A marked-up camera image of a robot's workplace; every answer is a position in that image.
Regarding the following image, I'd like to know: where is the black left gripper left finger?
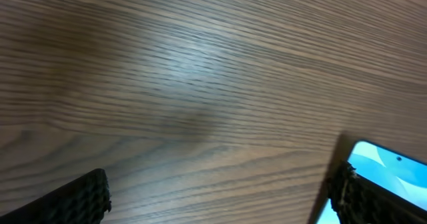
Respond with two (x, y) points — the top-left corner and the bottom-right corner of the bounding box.
(1, 169), (111, 224)

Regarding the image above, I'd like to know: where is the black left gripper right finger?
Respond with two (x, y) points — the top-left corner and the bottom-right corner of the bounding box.
(327, 161), (426, 224)

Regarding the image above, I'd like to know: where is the blue Samsung Galaxy phone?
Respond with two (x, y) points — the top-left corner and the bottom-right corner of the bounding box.
(310, 137), (426, 224)

